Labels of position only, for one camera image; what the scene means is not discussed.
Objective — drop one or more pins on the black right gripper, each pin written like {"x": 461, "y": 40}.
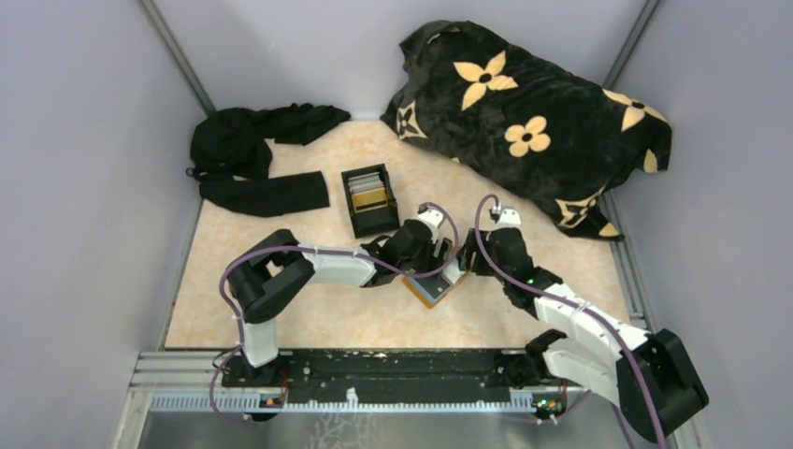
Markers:
{"x": 466, "y": 257}

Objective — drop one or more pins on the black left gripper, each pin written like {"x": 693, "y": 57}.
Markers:
{"x": 431, "y": 260}

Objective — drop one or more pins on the grey credit card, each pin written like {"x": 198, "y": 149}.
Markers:
{"x": 432, "y": 287}

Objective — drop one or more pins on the yellow leather card holder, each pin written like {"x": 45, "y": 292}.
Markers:
{"x": 452, "y": 273}

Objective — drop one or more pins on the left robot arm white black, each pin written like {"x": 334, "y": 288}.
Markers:
{"x": 260, "y": 284}

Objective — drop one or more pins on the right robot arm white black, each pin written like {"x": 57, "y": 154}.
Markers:
{"x": 648, "y": 376}

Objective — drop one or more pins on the black plastic card bin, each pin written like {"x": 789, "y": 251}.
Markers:
{"x": 372, "y": 222}

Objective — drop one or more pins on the gold card in bin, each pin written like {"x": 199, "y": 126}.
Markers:
{"x": 370, "y": 200}

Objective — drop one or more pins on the stack of cards in bin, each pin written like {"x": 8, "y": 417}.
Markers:
{"x": 365, "y": 183}

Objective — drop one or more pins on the black blanket yellow flowers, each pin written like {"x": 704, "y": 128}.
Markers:
{"x": 526, "y": 124}

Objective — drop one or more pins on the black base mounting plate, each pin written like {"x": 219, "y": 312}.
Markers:
{"x": 395, "y": 376}

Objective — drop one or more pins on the black crumpled garment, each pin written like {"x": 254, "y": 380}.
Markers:
{"x": 232, "y": 160}

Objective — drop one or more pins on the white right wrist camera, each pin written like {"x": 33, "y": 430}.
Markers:
{"x": 505, "y": 218}

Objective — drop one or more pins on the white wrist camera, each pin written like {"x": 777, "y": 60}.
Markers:
{"x": 505, "y": 218}
{"x": 431, "y": 216}

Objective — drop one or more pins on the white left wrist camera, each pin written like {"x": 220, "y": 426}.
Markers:
{"x": 431, "y": 216}

